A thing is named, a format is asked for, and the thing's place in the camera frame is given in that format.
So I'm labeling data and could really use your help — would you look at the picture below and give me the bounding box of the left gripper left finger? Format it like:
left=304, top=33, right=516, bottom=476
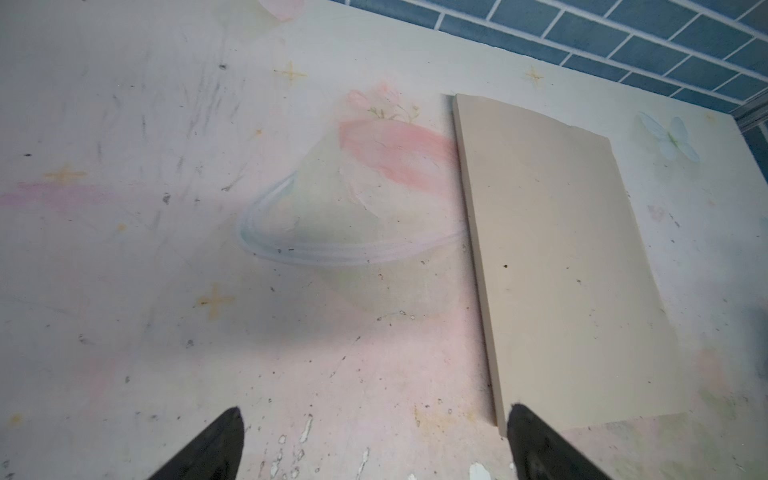
left=149, top=407, right=245, bottom=480

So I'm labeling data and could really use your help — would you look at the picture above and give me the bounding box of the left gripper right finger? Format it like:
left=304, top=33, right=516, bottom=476
left=507, top=403, right=610, bottom=480

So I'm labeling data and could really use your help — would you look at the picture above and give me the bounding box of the beige cardboard file folder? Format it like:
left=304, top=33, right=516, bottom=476
left=453, top=94, right=687, bottom=431

